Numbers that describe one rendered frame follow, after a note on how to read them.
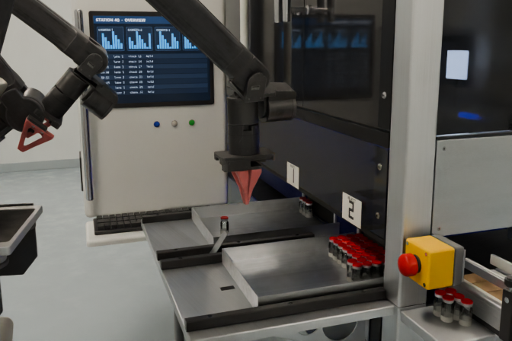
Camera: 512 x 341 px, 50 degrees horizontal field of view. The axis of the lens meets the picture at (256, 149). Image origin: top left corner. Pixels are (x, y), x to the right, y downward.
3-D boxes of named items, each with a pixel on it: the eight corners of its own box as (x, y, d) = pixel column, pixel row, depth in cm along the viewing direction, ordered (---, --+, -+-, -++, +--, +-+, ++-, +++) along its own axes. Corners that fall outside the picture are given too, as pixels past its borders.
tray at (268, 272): (353, 245, 138) (353, 232, 137) (414, 288, 113) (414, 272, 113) (222, 262, 127) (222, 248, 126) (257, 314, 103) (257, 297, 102)
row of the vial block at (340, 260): (334, 253, 132) (335, 235, 131) (373, 285, 115) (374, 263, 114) (326, 255, 131) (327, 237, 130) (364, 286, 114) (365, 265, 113)
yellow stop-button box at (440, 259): (436, 269, 103) (438, 233, 102) (462, 285, 97) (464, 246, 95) (401, 275, 101) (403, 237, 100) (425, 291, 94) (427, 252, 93)
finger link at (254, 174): (264, 207, 102) (262, 157, 100) (226, 211, 100) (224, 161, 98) (252, 197, 108) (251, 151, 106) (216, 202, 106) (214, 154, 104)
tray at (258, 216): (300, 208, 169) (300, 196, 168) (339, 235, 145) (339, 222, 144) (191, 218, 159) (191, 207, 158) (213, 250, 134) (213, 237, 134)
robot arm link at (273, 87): (229, 52, 98) (249, 73, 92) (286, 50, 103) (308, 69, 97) (222, 111, 105) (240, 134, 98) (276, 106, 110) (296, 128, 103)
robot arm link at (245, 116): (221, 90, 101) (234, 93, 96) (255, 88, 104) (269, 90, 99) (222, 128, 103) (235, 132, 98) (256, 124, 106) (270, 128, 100)
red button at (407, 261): (412, 269, 100) (414, 248, 99) (425, 278, 96) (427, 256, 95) (394, 272, 99) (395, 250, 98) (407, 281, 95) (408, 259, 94)
